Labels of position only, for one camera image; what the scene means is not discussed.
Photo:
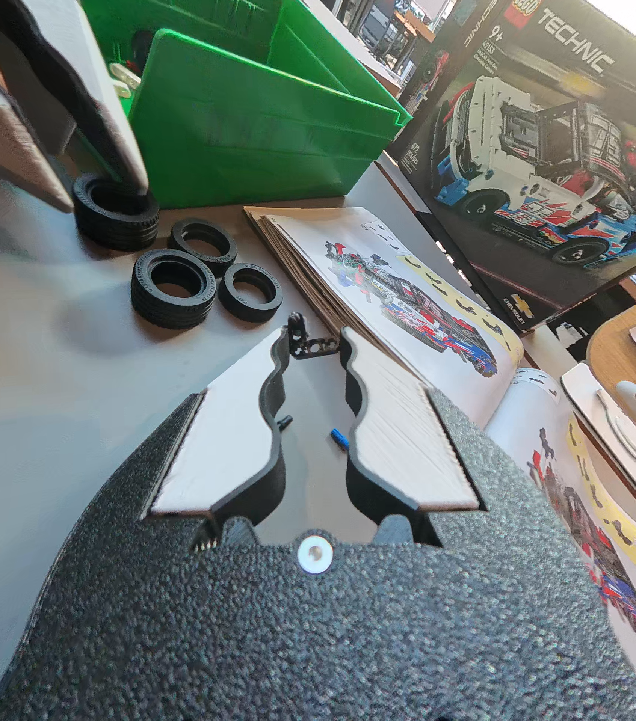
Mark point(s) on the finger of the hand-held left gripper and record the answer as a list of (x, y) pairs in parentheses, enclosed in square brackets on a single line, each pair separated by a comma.
[(109, 101), (8, 146)]

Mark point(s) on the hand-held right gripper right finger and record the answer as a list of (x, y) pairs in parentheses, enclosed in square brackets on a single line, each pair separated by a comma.
[(408, 445)]

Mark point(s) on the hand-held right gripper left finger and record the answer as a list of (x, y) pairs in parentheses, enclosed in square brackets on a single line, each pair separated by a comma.
[(222, 445)]

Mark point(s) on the black toy connector pin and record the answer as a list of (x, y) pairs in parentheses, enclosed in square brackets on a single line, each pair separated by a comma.
[(284, 421)]

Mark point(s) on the black angled toy beam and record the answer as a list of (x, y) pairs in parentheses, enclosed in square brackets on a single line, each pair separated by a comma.
[(312, 344)]

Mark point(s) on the green plastic bin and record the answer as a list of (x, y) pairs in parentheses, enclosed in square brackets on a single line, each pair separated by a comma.
[(250, 135)]

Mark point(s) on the grey desk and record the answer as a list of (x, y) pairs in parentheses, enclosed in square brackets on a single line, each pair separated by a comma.
[(41, 422)]

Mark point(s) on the pile of small toy parts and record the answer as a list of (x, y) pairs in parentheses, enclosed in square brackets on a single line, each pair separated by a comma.
[(124, 79)]

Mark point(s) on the blue toy connector pin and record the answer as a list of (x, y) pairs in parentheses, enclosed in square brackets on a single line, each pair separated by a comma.
[(339, 438)]

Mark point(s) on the open instruction booklet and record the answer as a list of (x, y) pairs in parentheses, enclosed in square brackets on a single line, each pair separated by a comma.
[(453, 360)]

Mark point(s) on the black toy car box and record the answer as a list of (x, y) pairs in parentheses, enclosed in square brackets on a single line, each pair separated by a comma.
[(520, 141)]

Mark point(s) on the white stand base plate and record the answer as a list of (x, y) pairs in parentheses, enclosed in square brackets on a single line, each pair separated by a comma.
[(588, 400)]

